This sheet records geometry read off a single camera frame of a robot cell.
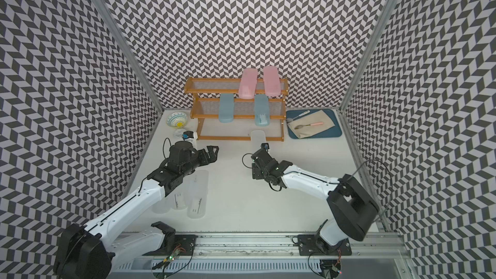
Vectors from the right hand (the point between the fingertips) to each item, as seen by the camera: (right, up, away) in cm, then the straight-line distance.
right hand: (262, 171), depth 87 cm
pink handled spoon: (+22, +20, +21) cm, 36 cm away
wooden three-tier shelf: (-24, +36, +21) cm, 48 cm away
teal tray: (+42, +18, +20) cm, 49 cm away
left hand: (-23, +10, -5) cm, 25 cm away
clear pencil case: (-2, +15, +6) cm, 16 cm away
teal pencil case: (0, +28, +6) cm, 29 cm away
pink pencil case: (+5, +42, +4) cm, 43 cm away
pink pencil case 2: (-6, +40, +2) cm, 41 cm away
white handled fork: (+17, +24, +25) cm, 39 cm away
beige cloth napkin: (+33, +26, +24) cm, 49 cm away
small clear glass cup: (-44, +16, +13) cm, 49 cm away
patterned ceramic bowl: (-50, +24, +25) cm, 60 cm away
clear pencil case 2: (-28, -10, -3) cm, 30 cm away
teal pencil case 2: (-18, +30, +10) cm, 36 cm away
